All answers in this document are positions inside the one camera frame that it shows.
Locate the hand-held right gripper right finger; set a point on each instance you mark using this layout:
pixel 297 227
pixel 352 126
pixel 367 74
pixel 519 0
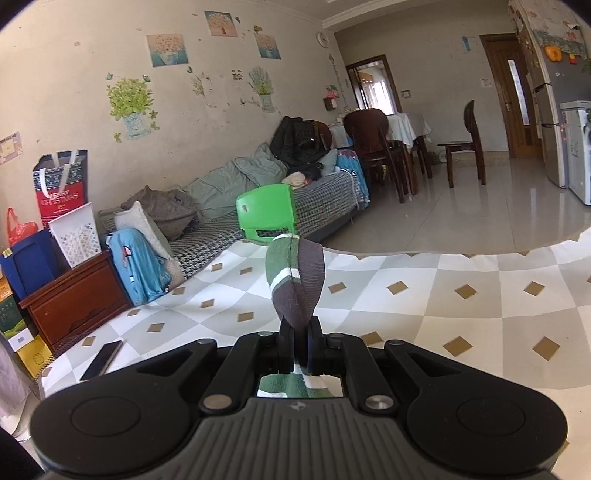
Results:
pixel 316 344

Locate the lavender pot wall sticker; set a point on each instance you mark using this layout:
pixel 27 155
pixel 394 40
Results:
pixel 261 87

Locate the smartphone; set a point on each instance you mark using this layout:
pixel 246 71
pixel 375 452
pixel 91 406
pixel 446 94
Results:
pixel 101 360

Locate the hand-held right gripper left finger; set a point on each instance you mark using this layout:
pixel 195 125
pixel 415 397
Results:
pixel 286 344

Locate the diamond patterned table cover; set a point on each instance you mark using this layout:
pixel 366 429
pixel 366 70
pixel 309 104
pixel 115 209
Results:
pixel 415 314

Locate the person's dark clothing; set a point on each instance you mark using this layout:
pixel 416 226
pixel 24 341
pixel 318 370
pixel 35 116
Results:
pixel 11 457

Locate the dining table with white cloth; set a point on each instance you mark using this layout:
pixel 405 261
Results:
pixel 406 124

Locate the wall flower shelf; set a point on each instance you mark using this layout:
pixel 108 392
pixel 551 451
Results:
pixel 331 98

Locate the dark wooden dining chair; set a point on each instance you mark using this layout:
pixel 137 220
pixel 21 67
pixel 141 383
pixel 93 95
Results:
pixel 369 138
pixel 466 147

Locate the white chest freezer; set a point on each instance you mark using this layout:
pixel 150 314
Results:
pixel 577 147

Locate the yellow cardboard box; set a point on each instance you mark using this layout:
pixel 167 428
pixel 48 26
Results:
pixel 32 355

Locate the round wall clock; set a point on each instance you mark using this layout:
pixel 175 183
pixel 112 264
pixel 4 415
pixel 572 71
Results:
pixel 323 39

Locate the green brown striped t-shirt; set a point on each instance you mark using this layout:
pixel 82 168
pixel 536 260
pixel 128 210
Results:
pixel 295 277

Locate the red gift bag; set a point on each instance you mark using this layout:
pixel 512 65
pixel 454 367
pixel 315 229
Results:
pixel 60 189

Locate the blue plastic bin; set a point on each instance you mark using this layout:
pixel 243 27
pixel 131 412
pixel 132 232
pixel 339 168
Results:
pixel 30 263

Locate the white perforated basket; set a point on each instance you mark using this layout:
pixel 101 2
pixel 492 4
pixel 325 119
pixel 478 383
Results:
pixel 76 235

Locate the black jacket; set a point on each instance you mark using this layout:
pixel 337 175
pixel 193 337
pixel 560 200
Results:
pixel 300 143

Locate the red plastic bag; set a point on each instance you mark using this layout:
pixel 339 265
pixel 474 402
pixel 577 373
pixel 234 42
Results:
pixel 18 226

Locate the blue cartoon print cloth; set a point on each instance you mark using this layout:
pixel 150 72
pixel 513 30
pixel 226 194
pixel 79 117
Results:
pixel 353 175

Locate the wooden side cabinet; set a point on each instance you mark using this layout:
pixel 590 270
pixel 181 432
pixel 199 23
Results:
pixel 78 300

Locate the light blue printed garment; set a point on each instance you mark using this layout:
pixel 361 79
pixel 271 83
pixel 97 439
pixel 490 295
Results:
pixel 134 267

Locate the dotted white cushion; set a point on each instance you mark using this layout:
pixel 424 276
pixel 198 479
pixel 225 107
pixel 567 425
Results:
pixel 175 272

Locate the pink cloth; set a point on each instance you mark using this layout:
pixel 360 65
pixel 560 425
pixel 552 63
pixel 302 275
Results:
pixel 295 179

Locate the houndstooth covered sofa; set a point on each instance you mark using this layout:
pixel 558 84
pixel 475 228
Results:
pixel 207 244

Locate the grey pillow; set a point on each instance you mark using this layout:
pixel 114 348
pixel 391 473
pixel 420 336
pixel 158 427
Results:
pixel 143 230

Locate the grey refrigerator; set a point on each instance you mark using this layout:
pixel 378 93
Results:
pixel 549 115

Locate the grey garment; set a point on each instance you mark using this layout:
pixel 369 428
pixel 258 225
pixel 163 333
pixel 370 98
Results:
pixel 161 207

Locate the floral wall picture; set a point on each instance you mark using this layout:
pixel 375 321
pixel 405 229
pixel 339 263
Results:
pixel 220 23
pixel 268 46
pixel 167 50

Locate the green cardboard box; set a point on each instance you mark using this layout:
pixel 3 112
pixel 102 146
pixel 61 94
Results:
pixel 11 314

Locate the green plant wall sticker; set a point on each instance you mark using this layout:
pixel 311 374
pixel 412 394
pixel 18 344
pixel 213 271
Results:
pixel 131 104

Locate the grey-green blanket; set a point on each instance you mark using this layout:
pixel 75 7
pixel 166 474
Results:
pixel 231 180

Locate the wooden doorway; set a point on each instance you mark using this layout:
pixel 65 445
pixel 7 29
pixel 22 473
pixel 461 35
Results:
pixel 369 83

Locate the wooden door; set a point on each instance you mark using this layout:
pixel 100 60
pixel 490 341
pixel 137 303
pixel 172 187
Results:
pixel 512 92

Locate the green plastic chair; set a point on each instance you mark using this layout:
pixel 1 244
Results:
pixel 265 210

